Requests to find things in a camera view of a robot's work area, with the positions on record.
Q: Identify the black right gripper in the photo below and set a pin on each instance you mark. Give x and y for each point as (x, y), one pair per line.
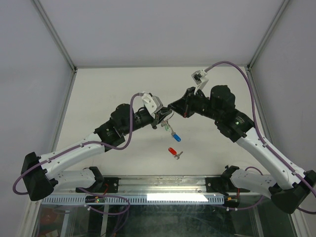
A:
(183, 106)

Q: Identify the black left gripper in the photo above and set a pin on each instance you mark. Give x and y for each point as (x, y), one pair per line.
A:
(158, 116)

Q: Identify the metal keyring with clips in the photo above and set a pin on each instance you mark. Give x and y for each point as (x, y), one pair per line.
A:
(166, 121)

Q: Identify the key with blue tag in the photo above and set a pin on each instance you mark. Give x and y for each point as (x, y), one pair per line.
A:
(175, 136)

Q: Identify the key with red tag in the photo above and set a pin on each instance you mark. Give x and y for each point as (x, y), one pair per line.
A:
(175, 154)

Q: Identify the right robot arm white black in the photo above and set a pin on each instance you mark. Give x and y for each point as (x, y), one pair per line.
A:
(240, 129)

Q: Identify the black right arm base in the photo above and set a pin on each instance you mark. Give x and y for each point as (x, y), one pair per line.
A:
(222, 183)

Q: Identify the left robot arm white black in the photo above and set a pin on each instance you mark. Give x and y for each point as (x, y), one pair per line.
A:
(44, 174)

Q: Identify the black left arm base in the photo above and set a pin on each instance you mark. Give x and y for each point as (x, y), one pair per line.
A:
(103, 184)

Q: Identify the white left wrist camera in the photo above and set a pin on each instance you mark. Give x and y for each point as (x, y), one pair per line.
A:
(152, 103)

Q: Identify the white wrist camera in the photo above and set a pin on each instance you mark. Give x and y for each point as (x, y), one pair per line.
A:
(200, 79)
(152, 103)

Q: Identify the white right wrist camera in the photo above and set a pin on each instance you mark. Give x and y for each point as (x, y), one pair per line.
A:
(200, 79)

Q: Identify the aluminium mounting rail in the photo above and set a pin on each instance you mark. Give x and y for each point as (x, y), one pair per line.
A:
(160, 182)

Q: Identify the right aluminium frame post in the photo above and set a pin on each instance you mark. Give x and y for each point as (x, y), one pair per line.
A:
(285, 4)

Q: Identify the aluminium frame post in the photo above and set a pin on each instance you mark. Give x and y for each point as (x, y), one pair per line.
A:
(285, 4)
(38, 6)

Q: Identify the white slotted cable duct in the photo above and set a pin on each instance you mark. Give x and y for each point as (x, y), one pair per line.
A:
(155, 199)

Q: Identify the left aluminium frame post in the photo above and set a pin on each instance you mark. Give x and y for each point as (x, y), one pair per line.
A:
(38, 6)

